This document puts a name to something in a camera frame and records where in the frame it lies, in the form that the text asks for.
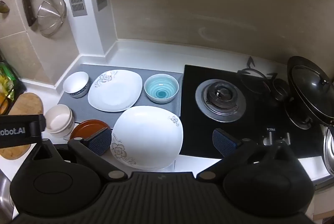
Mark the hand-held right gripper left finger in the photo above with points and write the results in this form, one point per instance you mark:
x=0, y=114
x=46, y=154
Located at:
x=100, y=142

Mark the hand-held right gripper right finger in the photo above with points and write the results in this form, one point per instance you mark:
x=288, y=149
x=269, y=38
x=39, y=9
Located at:
x=224, y=142

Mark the orange-brown round plate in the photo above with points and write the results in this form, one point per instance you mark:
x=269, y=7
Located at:
x=87, y=128

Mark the cream bowl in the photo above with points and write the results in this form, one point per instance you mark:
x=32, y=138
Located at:
x=58, y=115
x=68, y=130

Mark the large white floral square plate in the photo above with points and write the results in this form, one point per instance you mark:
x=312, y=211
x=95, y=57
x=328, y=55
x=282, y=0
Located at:
x=151, y=132

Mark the small white floral square plate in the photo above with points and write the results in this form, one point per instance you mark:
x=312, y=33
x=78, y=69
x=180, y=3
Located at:
x=114, y=91

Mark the stack of white plates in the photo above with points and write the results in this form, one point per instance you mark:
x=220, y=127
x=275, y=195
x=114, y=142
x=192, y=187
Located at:
x=75, y=83

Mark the teal striped bowl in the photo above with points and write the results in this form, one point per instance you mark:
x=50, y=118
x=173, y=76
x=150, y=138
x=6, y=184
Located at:
x=161, y=88

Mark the wooden cutting board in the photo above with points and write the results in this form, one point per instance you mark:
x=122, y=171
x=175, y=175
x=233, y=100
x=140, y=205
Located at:
x=26, y=104

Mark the round gas burner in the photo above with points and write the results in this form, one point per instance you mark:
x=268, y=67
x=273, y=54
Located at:
x=221, y=98

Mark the black rack with green packets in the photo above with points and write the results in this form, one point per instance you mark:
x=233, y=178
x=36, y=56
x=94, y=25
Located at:
x=7, y=83

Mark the grey dish mat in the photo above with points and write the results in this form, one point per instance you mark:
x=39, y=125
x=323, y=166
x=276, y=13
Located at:
x=167, y=112

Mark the black pot support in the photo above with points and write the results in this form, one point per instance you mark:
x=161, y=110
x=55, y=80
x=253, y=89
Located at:
x=251, y=75

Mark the small gas burner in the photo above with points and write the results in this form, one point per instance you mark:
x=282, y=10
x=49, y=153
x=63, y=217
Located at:
x=280, y=88

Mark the black wok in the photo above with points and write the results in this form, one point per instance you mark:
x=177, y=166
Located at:
x=321, y=109

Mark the glass wok lid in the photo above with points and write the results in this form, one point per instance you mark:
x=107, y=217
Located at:
x=308, y=80

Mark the steel pot lid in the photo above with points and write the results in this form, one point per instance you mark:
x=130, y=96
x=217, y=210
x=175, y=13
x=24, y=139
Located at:
x=329, y=151

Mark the steel mesh strainer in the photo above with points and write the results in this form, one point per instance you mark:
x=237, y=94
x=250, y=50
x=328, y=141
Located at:
x=51, y=16

